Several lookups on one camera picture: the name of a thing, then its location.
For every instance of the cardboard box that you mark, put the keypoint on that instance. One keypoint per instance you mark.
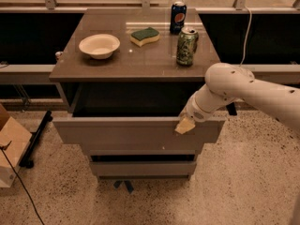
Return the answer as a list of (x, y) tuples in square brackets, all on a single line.
[(15, 138)]

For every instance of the green soda can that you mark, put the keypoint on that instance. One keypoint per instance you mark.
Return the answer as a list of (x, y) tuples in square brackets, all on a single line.
[(186, 46)]

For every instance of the black floor stand bar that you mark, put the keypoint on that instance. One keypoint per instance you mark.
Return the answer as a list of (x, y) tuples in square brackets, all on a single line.
[(26, 160)]

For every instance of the grey middle drawer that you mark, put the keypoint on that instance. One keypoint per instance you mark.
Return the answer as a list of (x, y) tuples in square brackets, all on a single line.
[(139, 152)]

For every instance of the green yellow sponge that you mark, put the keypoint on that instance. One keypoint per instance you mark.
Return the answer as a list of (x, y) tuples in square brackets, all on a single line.
[(144, 36)]

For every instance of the black bracket right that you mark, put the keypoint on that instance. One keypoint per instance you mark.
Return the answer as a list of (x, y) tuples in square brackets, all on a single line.
[(231, 109)]

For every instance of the grey drawer cabinet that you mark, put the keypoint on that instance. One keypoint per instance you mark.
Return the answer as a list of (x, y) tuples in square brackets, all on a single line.
[(151, 63)]

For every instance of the grey top drawer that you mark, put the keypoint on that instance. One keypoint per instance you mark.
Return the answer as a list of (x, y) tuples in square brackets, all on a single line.
[(131, 116)]

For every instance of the blue pepsi can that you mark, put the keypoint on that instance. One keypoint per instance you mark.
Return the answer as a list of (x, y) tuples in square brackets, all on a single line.
[(178, 15)]

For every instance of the grey bottom drawer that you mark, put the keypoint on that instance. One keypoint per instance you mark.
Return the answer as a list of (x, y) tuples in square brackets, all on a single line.
[(119, 169)]

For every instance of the grey drawer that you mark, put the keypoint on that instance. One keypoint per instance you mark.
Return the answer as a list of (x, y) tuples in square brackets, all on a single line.
[(139, 152), (131, 116), (119, 169)]

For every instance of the white paper bowl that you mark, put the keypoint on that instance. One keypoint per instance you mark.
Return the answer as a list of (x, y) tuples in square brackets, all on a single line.
[(99, 46)]

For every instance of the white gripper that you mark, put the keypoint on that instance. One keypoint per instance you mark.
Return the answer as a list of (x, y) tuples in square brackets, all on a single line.
[(193, 112)]

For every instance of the small metal knob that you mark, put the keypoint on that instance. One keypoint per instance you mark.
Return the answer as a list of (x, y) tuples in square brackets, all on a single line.
[(58, 55)]

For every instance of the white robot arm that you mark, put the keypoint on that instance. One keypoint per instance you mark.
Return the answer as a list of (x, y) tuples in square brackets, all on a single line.
[(251, 175)]

